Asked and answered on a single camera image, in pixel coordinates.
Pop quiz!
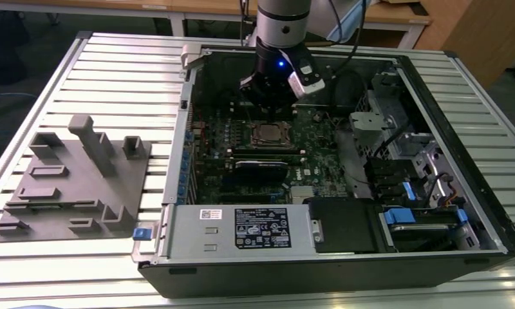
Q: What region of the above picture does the silver topped CPU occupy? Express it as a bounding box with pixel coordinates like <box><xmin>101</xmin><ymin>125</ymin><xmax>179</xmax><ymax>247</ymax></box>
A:
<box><xmin>260</xmin><ymin>125</ymin><xmax>287</xmax><ymax>144</ymax></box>

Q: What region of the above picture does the metal socket cover frame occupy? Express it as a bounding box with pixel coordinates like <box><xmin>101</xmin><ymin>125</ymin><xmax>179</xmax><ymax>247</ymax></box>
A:
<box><xmin>251</xmin><ymin>121</ymin><xmax>295</xmax><ymax>148</ymax></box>

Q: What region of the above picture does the CPU socket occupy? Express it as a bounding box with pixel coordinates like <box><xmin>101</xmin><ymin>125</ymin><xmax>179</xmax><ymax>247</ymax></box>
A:
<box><xmin>249</xmin><ymin>120</ymin><xmax>296</xmax><ymax>149</ymax></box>

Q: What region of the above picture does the green motherboard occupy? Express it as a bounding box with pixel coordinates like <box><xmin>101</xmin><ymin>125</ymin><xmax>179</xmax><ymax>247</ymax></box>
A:
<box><xmin>187</xmin><ymin>104</ymin><xmax>352</xmax><ymax>207</ymax></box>

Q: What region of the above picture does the perforated metal drive cage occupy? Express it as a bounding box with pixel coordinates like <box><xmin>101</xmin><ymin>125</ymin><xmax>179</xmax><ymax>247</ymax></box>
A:
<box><xmin>354</xmin><ymin>71</ymin><xmax>418</xmax><ymax>162</ymax></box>

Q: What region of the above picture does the black graphics card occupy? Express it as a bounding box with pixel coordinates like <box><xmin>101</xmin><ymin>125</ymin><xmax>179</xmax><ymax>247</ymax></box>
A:
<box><xmin>232</xmin><ymin>159</ymin><xmax>291</xmax><ymax>194</ymax></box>

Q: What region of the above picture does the small silver heatsink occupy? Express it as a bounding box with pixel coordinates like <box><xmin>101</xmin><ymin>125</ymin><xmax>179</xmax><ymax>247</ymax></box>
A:
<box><xmin>289</xmin><ymin>185</ymin><xmax>317</xmax><ymax>198</ymax></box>

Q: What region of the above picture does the black drive bay block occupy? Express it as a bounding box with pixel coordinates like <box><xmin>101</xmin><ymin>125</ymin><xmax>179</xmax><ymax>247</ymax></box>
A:
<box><xmin>363</xmin><ymin>158</ymin><xmax>420</xmax><ymax>199</ymax></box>

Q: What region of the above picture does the blue drive bay clip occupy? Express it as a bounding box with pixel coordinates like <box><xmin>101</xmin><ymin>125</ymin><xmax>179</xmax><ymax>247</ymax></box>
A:
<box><xmin>399</xmin><ymin>181</ymin><xmax>415</xmax><ymax>201</ymax></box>

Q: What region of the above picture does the black plastic shroud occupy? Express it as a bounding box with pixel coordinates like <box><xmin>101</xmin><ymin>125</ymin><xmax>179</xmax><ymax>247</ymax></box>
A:
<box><xmin>307</xmin><ymin>196</ymin><xmax>387</xmax><ymax>254</ymax></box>

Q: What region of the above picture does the grey power supply unit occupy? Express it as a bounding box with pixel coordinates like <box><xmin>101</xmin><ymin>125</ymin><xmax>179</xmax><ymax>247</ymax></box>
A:
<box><xmin>153</xmin><ymin>203</ymin><xmax>319</xmax><ymax>259</ymax></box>

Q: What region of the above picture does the hard disk in blue carrier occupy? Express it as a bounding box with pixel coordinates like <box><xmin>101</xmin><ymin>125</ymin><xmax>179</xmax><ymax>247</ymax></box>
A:
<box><xmin>379</xmin><ymin>207</ymin><xmax>467</xmax><ymax>254</ymax></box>

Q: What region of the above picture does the wooden cabinet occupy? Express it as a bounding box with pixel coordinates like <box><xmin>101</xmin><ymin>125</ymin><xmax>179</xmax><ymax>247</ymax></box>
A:
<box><xmin>414</xmin><ymin>0</ymin><xmax>515</xmax><ymax>89</ymax></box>

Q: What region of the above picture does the grey parts rack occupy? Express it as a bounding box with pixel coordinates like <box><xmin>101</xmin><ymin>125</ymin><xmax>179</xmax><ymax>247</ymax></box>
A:
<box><xmin>0</xmin><ymin>115</ymin><xmax>153</xmax><ymax>244</ymax></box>

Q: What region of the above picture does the black and grey PC case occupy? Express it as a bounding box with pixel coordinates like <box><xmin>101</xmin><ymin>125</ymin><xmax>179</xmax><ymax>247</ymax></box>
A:
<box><xmin>131</xmin><ymin>43</ymin><xmax>515</xmax><ymax>299</ymax></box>

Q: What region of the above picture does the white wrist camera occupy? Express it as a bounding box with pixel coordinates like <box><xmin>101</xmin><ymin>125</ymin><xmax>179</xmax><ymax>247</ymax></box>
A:
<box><xmin>285</xmin><ymin>57</ymin><xmax>327</xmax><ymax>97</ymax></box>

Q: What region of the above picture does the grey case latch handle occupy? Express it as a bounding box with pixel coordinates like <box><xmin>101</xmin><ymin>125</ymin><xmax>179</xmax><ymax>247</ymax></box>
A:
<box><xmin>180</xmin><ymin>44</ymin><xmax>205</xmax><ymax>70</ymax></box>

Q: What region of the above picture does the silver metal bracket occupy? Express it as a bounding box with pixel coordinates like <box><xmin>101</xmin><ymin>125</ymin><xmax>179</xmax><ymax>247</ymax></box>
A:
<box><xmin>348</xmin><ymin>111</ymin><xmax>399</xmax><ymax>142</ymax></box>

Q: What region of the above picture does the wooden desk white frame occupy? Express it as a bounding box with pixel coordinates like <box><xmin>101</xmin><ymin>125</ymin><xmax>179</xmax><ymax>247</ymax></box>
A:
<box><xmin>0</xmin><ymin>0</ymin><xmax>185</xmax><ymax>38</ymax></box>
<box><xmin>167</xmin><ymin>0</ymin><xmax>435</xmax><ymax>50</ymax></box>

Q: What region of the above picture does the coloured wire bundle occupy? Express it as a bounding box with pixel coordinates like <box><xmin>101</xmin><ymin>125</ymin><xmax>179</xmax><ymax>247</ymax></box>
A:
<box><xmin>436</xmin><ymin>188</ymin><xmax>460</xmax><ymax>207</ymax></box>

